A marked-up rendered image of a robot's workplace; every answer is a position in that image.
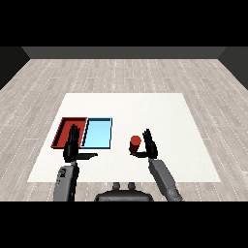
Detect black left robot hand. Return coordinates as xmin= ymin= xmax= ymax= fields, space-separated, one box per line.
xmin=62 ymin=123 xmax=99 ymax=164

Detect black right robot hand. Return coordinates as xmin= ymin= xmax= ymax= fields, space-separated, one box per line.
xmin=130 ymin=128 xmax=159 ymax=160

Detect small red can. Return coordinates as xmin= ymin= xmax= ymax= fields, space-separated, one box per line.
xmin=128 ymin=135 xmax=142 ymax=154

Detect red shallow open box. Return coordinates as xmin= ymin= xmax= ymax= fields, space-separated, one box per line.
xmin=50 ymin=116 xmax=88 ymax=150

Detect light blue shallow open box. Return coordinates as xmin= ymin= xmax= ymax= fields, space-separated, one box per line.
xmin=80 ymin=117 xmax=113 ymax=150

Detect dark grey robot body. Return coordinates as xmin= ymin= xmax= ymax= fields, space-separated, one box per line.
xmin=94 ymin=182 xmax=154 ymax=202

